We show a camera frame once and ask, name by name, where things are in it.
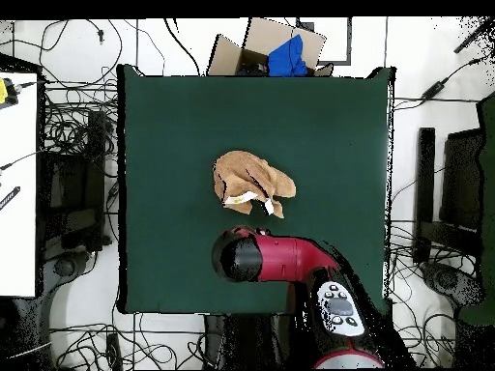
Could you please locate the yellow and black device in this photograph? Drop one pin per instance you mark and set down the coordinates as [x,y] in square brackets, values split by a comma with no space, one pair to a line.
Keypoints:
[4,92]

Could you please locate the dark green fabric piece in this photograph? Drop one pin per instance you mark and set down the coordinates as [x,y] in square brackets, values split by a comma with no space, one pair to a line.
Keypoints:
[488,193]

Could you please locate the dark green table cloth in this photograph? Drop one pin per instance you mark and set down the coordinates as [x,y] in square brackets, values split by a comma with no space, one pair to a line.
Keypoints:
[174,135]

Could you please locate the black upright bar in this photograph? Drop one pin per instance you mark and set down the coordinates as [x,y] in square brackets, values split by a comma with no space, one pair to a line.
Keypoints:
[424,185]

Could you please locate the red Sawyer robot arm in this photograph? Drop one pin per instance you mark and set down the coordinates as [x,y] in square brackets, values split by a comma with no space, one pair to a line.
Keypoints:
[278,259]

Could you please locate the blue garment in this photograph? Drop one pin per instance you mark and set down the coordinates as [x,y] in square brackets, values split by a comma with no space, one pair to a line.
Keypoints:
[288,60]

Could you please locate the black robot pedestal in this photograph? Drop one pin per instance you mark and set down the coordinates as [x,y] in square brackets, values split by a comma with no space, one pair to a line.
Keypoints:
[247,340]

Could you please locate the black flat strip tool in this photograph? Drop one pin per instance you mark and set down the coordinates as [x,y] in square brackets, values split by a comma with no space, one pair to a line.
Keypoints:
[9,197]

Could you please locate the white desk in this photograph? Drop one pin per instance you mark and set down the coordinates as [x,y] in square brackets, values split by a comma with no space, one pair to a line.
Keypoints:
[17,193]

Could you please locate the tan terry towel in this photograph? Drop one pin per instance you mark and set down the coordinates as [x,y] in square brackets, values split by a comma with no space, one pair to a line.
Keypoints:
[243,174]

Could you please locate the dark square floor frame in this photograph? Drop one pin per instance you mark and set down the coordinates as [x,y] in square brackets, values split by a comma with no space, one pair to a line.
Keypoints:
[349,46]

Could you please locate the black power adapter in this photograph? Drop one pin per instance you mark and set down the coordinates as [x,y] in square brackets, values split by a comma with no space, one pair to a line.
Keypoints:
[433,90]

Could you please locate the open cardboard box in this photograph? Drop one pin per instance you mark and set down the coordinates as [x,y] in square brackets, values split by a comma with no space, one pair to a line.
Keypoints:
[267,34]

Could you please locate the black power strip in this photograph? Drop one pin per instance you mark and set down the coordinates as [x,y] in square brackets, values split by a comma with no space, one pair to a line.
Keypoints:
[113,351]

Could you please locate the black tripod leg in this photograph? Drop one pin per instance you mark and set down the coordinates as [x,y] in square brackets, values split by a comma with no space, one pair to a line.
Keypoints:
[473,36]

